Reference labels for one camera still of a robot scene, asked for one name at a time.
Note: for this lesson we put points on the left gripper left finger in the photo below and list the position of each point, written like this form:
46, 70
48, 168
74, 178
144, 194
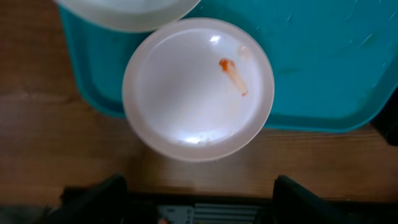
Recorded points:
103, 203

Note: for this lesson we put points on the white plate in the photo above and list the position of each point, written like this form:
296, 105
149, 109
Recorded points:
129, 15
198, 90

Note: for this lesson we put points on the black rectangular tray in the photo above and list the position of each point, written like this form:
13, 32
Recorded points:
386, 122

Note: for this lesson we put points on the teal plastic tray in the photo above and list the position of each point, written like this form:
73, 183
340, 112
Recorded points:
334, 62

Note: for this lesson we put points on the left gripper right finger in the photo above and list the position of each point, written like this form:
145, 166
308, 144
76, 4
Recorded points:
293, 203

